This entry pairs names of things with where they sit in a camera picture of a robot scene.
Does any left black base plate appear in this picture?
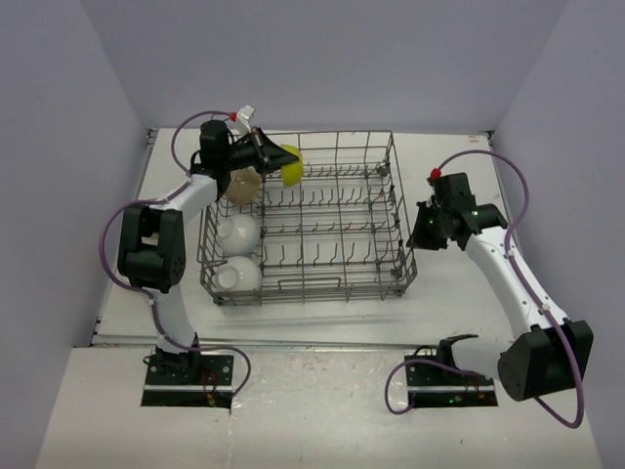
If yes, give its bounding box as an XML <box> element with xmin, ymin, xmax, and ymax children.
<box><xmin>141</xmin><ymin>354</ymin><xmax>234</xmax><ymax>409</ymax></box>

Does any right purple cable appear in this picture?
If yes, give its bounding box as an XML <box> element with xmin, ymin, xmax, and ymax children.
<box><xmin>384</xmin><ymin>149</ymin><xmax>585</xmax><ymax>429</ymax></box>

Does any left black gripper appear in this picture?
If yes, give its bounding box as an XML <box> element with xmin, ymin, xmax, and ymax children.
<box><xmin>221</xmin><ymin>128</ymin><xmax>297</xmax><ymax>177</ymax></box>

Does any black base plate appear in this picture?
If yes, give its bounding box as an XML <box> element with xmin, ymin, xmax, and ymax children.
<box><xmin>404</xmin><ymin>345</ymin><xmax>498</xmax><ymax>408</ymax></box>
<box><xmin>141</xmin><ymin>354</ymin><xmax>234</xmax><ymax>409</ymax></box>

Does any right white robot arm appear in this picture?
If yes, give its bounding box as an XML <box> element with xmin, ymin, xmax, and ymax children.
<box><xmin>407</xmin><ymin>170</ymin><xmax>594</xmax><ymax>402</ymax></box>

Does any yellow-green bowl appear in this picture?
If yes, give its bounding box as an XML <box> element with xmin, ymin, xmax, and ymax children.
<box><xmin>280</xmin><ymin>144</ymin><xmax>304</xmax><ymax>189</ymax></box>

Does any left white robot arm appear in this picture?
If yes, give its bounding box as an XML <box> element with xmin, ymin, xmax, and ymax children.
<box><xmin>117</xmin><ymin>119</ymin><xmax>303</xmax><ymax>384</ymax></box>

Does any purple cable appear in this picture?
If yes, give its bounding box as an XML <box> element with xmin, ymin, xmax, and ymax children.
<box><xmin>384</xmin><ymin>149</ymin><xmax>585</xmax><ymax>429</ymax></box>
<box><xmin>98</xmin><ymin>109</ymin><xmax>252</xmax><ymax>403</ymax></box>

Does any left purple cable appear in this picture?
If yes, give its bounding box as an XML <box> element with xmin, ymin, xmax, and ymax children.
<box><xmin>98</xmin><ymin>109</ymin><xmax>252</xmax><ymax>403</ymax></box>

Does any white bowl front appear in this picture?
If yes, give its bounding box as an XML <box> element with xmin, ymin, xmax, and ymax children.
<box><xmin>212</xmin><ymin>256</ymin><xmax>262</xmax><ymax>292</ymax></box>

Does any white bowl rear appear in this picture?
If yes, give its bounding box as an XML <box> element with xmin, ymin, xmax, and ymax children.
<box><xmin>217</xmin><ymin>214</ymin><xmax>261</xmax><ymax>256</ymax></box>

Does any beige ceramic bowl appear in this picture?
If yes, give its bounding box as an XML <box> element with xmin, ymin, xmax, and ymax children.
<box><xmin>225</xmin><ymin>167</ymin><xmax>263</xmax><ymax>206</ymax></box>

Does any grey wire dish rack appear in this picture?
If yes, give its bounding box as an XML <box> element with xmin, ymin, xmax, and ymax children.
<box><xmin>196</xmin><ymin>130</ymin><xmax>417</xmax><ymax>306</ymax></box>

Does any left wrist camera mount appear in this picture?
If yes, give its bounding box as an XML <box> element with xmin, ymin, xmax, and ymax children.
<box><xmin>230</xmin><ymin>105</ymin><xmax>255</xmax><ymax>137</ymax></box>

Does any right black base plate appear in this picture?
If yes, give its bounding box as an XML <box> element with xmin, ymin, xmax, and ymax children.
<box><xmin>404</xmin><ymin>345</ymin><xmax>498</xmax><ymax>408</ymax></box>

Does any white bowl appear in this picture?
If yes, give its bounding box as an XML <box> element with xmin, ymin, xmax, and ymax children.
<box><xmin>217</xmin><ymin>214</ymin><xmax>261</xmax><ymax>256</ymax></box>
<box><xmin>212</xmin><ymin>256</ymin><xmax>262</xmax><ymax>292</ymax></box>

